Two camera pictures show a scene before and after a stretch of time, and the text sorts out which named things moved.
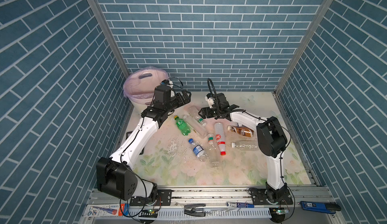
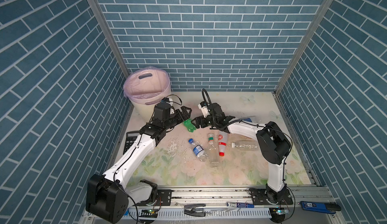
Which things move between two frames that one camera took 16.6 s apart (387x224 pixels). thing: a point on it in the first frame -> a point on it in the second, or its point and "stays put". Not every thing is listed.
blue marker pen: [237, 205] stays put
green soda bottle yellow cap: [182, 126] -> [189, 125]
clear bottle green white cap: [213, 155] stays put
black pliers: [195, 210] stays put
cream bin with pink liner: [140, 85] stays put
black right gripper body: [211, 112] -> [205, 122]
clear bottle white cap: [246, 145] stays put
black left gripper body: [175, 102] -> [174, 120]
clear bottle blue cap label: [198, 150] stays put
